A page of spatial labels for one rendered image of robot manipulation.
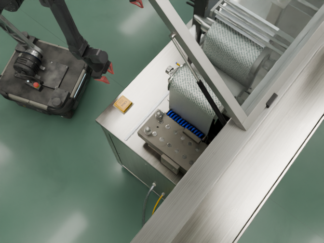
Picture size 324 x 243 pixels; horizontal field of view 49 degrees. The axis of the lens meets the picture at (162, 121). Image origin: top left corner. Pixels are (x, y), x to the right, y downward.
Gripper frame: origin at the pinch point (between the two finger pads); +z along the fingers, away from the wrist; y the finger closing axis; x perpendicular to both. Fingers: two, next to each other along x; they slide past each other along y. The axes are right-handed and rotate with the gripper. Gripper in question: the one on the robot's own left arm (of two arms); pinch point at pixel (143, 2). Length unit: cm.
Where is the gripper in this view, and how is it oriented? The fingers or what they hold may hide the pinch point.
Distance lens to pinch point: 207.8
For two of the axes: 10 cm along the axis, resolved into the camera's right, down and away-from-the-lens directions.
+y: 3.2, -8.8, 3.5
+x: -8.2, -0.8, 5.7
